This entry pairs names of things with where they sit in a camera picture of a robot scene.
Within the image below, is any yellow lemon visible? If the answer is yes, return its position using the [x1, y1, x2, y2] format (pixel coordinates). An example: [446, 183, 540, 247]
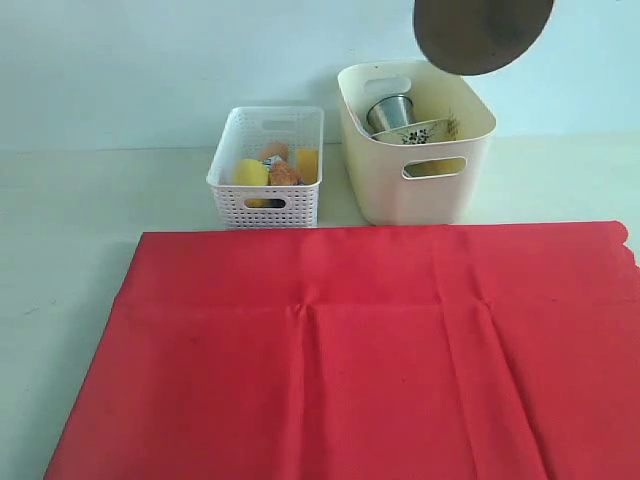
[232, 158, 269, 208]

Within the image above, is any stainless steel cup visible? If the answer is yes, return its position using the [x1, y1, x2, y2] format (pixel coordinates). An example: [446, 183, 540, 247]
[366, 95, 415, 133]

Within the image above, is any cream plastic bin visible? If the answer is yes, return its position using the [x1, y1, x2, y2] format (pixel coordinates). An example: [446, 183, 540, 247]
[337, 60, 496, 225]

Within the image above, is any blue white milk carton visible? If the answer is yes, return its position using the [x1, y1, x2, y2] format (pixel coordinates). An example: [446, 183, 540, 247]
[262, 155, 285, 170]

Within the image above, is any brown egg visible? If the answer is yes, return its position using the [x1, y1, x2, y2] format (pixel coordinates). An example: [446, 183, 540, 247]
[259, 141, 289, 161]

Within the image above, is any fried chicken piece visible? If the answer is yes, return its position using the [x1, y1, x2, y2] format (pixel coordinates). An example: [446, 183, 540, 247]
[269, 160, 301, 186]

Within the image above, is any red tablecloth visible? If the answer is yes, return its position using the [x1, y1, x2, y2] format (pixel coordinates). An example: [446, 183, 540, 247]
[46, 221, 639, 479]

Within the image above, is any yellow cheese wedge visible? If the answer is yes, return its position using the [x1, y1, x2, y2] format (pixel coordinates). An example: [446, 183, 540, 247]
[295, 147, 320, 185]

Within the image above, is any white perforated basket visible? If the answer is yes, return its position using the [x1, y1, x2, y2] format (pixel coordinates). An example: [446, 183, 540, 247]
[206, 106, 324, 229]

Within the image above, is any brown round plate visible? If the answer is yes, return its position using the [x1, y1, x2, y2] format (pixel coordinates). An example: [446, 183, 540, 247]
[413, 0, 554, 76]

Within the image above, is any pale green bowl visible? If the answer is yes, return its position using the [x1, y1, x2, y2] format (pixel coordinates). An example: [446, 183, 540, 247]
[369, 117, 461, 176]

